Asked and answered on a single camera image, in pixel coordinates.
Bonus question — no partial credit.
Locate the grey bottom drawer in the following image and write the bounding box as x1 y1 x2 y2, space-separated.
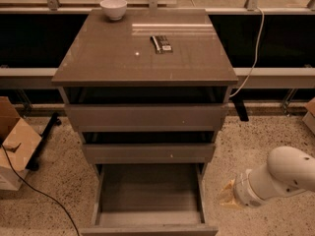
81 163 219 236

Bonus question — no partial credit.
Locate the grey drawer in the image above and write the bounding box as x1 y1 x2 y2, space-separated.
83 131 215 164
81 163 219 236
64 88 229 133

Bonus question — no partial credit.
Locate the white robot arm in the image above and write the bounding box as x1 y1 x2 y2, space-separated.
219 147 315 209

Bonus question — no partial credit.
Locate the grey middle drawer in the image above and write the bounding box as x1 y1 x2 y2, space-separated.
83 131 215 164

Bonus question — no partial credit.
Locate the grey drawer cabinet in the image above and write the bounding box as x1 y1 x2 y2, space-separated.
51 8 239 182

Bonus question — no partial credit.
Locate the grey top drawer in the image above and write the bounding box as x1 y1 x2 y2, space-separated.
64 88 229 133

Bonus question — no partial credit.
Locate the black stand leg right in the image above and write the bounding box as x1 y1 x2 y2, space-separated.
231 95 249 122

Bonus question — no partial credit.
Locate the black stand leg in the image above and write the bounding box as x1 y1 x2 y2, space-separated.
27 112 62 171
231 95 249 122

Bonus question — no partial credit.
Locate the cardboard box at right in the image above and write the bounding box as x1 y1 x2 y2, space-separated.
302 97 315 135

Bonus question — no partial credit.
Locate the black stand leg left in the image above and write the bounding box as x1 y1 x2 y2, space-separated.
27 112 62 171

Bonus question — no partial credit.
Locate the open cardboard box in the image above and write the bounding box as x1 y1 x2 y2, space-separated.
0 96 41 191

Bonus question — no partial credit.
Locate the white ceramic bowl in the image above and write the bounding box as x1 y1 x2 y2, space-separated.
99 0 127 21

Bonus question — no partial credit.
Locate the black floor cable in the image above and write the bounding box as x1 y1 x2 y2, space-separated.
0 144 81 236

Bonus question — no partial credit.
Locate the white hanging cable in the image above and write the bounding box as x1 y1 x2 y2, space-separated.
228 7 266 99

